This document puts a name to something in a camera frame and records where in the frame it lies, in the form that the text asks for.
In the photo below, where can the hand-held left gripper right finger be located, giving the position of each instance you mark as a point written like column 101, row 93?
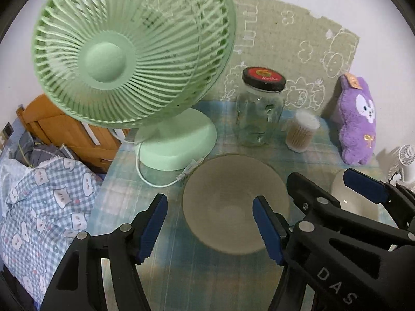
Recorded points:
column 269, row 233

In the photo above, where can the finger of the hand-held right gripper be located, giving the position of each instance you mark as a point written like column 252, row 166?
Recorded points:
column 311, row 197
column 366, row 184

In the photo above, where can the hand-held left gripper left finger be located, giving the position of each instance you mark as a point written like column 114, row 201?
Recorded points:
column 150, row 230

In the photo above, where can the green floral ceramic bowl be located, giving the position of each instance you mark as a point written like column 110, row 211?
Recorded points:
column 220, row 201
column 356, row 202

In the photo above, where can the white clip fan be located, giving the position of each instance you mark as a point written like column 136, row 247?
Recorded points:
column 407, row 155

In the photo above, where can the purple plush toy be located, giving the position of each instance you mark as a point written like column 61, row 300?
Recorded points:
column 356, row 126

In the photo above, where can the cotton swab container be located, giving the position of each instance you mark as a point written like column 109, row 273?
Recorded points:
column 301, row 132

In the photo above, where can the glass jar dark lid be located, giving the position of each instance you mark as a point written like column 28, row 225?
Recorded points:
column 259, row 116

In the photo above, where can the blue checked printed blanket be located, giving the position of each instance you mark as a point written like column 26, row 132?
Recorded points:
column 42, row 217

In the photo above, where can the grey checked cloth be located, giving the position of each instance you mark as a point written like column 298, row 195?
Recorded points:
column 42, row 150

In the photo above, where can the wooden bed headboard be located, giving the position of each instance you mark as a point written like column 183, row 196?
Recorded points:
column 48, row 116

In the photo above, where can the green desk fan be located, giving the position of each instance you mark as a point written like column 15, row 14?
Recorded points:
column 103, row 58

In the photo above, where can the green printed wall mat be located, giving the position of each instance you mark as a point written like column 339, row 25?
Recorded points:
column 285, row 39

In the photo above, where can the wall socket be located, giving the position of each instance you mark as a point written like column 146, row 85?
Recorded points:
column 6, row 132

